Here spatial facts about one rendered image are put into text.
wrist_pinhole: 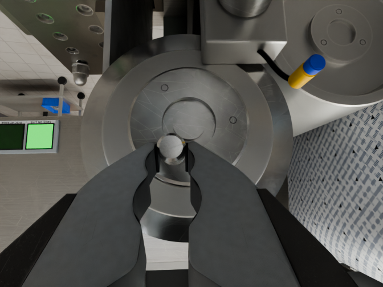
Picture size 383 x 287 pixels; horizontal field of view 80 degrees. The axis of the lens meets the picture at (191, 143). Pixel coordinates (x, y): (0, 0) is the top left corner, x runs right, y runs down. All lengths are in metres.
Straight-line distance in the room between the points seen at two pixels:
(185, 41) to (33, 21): 0.33
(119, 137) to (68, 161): 0.39
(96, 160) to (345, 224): 0.27
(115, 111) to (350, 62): 0.18
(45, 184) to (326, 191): 0.50
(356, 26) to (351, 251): 0.23
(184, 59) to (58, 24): 0.32
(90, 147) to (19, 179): 0.43
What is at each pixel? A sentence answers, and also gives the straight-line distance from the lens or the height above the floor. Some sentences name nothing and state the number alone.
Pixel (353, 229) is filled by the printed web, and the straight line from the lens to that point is 0.31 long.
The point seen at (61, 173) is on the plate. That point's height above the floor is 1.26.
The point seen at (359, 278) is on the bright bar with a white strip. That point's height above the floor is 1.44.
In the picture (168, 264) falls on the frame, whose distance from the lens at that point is 0.52.
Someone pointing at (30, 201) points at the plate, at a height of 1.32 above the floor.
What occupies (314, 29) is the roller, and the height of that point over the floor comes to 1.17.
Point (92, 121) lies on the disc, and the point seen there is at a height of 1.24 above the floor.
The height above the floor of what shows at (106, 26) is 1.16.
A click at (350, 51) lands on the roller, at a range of 0.22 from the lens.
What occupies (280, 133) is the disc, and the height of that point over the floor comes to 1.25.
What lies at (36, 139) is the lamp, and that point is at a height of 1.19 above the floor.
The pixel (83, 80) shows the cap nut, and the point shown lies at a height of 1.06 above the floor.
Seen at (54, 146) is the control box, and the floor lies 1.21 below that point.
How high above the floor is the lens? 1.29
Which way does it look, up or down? 9 degrees down
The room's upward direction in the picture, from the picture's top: 179 degrees clockwise
